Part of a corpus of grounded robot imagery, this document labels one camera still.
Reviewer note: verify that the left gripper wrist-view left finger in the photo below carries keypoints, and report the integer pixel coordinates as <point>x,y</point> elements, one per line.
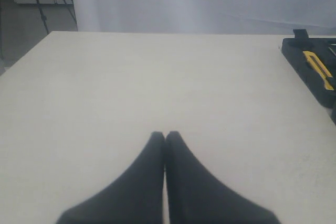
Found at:
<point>136,196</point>

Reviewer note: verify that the left gripper wrist-view right finger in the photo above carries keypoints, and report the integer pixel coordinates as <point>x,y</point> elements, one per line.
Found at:
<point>197,196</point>

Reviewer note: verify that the yellow utility knife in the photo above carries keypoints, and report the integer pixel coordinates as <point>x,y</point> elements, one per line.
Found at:
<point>318,66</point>

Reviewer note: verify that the black plastic tool case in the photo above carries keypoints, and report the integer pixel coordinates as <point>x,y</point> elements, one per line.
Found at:
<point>324,48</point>

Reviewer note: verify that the white backdrop curtain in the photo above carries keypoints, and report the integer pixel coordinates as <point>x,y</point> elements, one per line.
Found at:
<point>206,16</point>

